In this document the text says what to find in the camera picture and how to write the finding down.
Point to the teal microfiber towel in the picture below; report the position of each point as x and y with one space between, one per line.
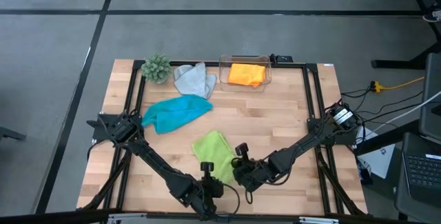
175 113

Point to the dark grey monitor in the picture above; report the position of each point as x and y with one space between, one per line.
432 96

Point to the grey microfiber towel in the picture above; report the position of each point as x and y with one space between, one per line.
193 79

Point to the green artificial potted plant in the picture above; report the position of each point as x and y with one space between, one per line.
156 68

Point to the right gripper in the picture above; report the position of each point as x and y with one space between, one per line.
251 174

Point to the black rig crossbar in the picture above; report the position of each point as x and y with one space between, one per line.
69 217

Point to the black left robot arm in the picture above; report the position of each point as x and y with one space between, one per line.
151 158

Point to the orange microfiber towel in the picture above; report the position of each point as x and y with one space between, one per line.
246 74

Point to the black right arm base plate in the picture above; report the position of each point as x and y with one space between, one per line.
344 139

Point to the clear plastic bin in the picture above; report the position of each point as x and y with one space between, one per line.
268 79

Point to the white paper bag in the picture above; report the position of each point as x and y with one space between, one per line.
379 162

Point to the black aluminium table frame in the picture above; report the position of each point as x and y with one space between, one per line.
310 79

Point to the grey chair leg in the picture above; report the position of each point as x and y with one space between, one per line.
10 133

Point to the black desk frame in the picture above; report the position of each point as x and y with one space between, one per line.
392 64

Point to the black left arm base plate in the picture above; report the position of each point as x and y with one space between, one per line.
100 135

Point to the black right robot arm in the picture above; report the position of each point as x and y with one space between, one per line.
303 144

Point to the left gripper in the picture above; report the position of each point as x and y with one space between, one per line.
212 189

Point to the black laptop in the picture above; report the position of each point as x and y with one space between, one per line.
423 175

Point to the lime green microfiber towel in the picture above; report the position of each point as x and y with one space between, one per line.
213 151

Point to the silver metal bracket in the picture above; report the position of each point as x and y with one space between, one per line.
127 218
320 221

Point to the black side desk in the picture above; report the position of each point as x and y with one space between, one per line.
386 138

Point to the black mounting bracket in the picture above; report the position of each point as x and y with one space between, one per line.
285 59

